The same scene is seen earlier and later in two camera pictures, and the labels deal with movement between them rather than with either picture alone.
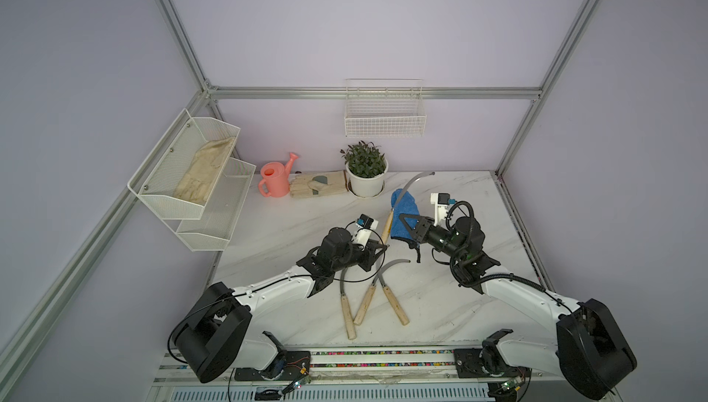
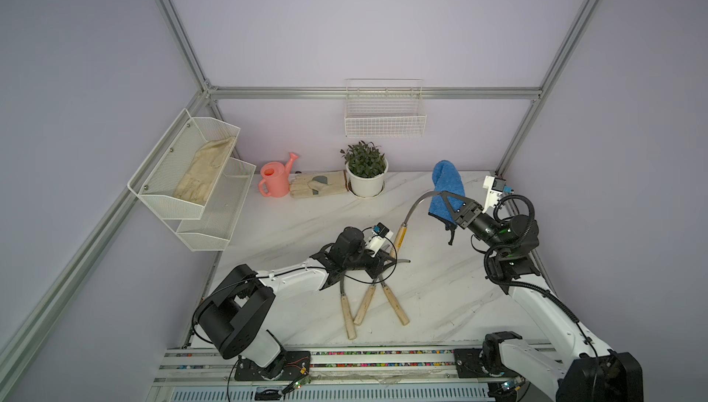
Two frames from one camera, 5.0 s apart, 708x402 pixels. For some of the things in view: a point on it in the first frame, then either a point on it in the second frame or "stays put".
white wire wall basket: x=384 y=108 stays put
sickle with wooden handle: x=347 y=312 stays put
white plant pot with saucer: x=365 y=187 stays put
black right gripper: x=422 y=229 to x=470 y=206
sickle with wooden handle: x=389 y=219 to x=402 y=230
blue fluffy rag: x=407 y=206 to x=446 y=178
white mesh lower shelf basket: x=213 y=231 stays put
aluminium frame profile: x=21 y=342 stays put
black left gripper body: x=354 y=256 stays put
